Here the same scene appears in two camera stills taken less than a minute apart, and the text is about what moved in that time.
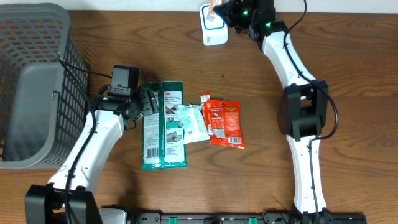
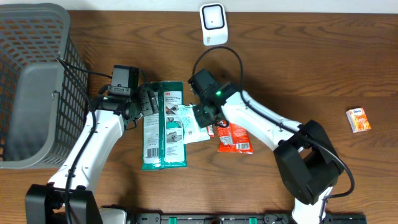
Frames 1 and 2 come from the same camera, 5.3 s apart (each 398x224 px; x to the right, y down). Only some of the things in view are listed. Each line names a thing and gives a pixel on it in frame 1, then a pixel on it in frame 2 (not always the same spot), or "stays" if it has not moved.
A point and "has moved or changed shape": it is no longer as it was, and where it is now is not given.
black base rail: x=249 y=218 stays
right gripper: x=228 y=10 → x=201 y=120
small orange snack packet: x=211 y=14 → x=358 y=120
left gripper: x=148 y=102 stays
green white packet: x=163 y=138 stays
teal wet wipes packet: x=195 y=126 stays
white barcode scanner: x=214 y=32 stays
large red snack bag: x=224 y=123 has moved or changed shape
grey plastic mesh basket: x=43 y=102 stays
